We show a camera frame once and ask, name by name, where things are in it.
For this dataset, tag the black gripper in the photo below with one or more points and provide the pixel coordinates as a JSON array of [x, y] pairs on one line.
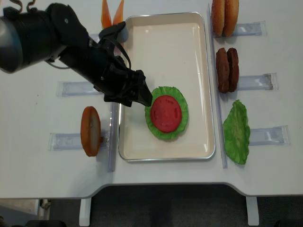
[[119, 83]]

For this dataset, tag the bread slice left side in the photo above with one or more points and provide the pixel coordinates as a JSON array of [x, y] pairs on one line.
[[90, 131]]

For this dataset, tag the clear right stop bar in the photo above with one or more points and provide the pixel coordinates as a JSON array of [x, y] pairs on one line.
[[216, 91]]

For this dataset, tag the bun half right outer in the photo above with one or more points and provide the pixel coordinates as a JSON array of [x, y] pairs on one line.
[[231, 11]]

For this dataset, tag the clear holder rail right middle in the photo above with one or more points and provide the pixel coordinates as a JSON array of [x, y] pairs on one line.
[[258, 82]]

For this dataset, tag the green lettuce leaf right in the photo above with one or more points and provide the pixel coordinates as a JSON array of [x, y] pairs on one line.
[[237, 133]]

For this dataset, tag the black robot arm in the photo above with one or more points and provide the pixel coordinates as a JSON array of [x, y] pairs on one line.
[[57, 34]]

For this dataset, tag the brown meat patty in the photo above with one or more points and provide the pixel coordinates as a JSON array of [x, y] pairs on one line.
[[234, 69], [223, 70]]

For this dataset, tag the green lettuce leaf on tray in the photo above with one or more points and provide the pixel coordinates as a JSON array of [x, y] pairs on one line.
[[182, 111]]

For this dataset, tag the cream metal tray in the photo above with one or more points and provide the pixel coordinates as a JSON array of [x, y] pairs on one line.
[[171, 51]]

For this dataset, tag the clear holder rail right top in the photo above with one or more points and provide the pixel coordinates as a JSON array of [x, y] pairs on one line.
[[250, 29]]

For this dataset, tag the red tomato slice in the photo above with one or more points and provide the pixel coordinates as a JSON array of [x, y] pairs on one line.
[[165, 113]]

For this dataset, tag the bun half right inner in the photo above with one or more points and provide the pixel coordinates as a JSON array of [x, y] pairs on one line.
[[217, 16]]

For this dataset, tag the bun half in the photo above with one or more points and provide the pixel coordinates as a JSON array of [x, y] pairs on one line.
[[217, 16], [231, 11]]

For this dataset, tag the brown meat patty left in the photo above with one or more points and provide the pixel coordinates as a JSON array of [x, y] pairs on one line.
[[223, 70]]

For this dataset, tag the clear holder rail left middle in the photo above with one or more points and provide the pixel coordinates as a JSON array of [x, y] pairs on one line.
[[65, 89]]

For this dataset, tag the brown meat patty right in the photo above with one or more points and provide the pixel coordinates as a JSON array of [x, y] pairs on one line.
[[234, 69]]

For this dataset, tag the clear holder rail right bottom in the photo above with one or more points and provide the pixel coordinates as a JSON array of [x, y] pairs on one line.
[[270, 136]]

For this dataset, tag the orange cheese slice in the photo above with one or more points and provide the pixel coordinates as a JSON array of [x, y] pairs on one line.
[[119, 15], [105, 15]]

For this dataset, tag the clear holder rail left bottom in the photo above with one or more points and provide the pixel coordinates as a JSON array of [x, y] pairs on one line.
[[64, 141]]

